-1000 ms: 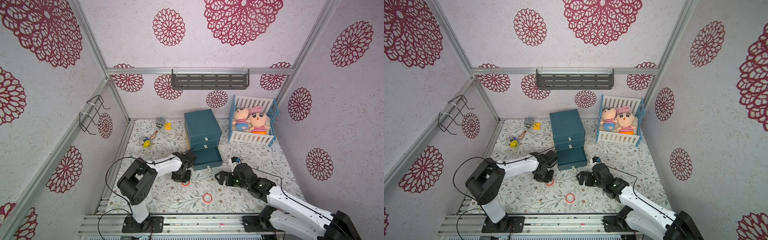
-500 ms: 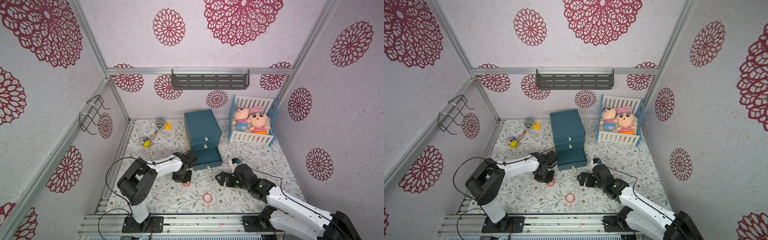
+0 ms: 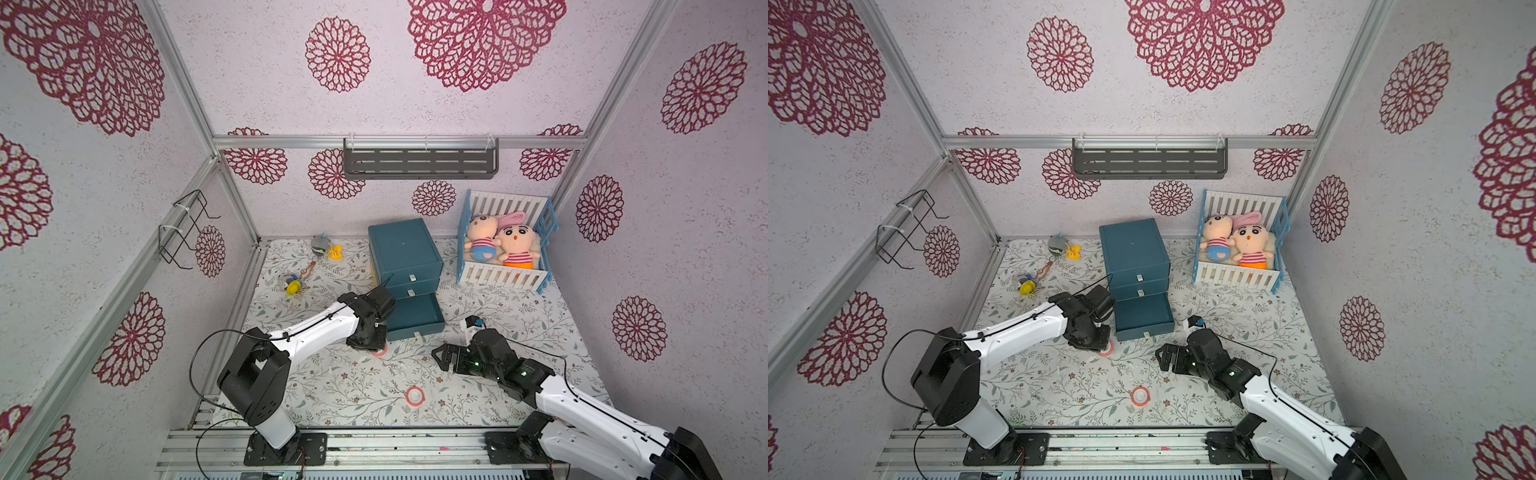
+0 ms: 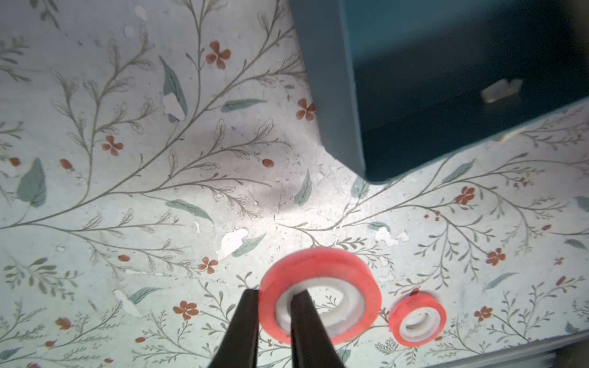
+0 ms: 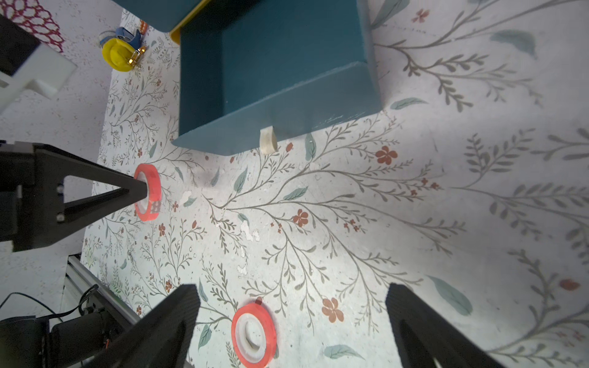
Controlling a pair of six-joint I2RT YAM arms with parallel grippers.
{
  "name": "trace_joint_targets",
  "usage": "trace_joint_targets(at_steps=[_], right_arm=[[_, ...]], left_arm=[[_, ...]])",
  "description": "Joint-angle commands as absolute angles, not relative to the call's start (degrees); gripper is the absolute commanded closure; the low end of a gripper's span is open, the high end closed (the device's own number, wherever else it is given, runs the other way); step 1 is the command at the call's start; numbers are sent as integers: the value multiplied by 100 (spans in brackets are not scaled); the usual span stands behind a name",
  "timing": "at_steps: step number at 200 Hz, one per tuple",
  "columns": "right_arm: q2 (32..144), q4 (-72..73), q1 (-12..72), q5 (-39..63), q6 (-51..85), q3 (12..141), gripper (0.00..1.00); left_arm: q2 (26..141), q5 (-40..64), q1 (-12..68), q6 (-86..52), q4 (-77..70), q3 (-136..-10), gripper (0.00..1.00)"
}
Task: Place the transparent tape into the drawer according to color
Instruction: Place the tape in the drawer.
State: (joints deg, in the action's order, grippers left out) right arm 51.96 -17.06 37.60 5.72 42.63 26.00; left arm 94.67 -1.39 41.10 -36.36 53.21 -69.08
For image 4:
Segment teal three-drawer cabinet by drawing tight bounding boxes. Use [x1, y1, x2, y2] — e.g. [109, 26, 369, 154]
[290, 1, 588, 183]

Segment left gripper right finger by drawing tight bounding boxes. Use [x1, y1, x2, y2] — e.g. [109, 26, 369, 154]
[291, 291, 345, 368]

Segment aluminium rail frame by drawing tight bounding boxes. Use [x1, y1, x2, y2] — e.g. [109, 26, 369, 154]
[433, 331, 588, 368]

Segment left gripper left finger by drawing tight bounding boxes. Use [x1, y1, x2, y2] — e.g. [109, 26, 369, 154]
[209, 289, 259, 368]

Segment red tape roll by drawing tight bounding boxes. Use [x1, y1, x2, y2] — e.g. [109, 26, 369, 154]
[389, 294, 447, 347]
[259, 248, 382, 344]

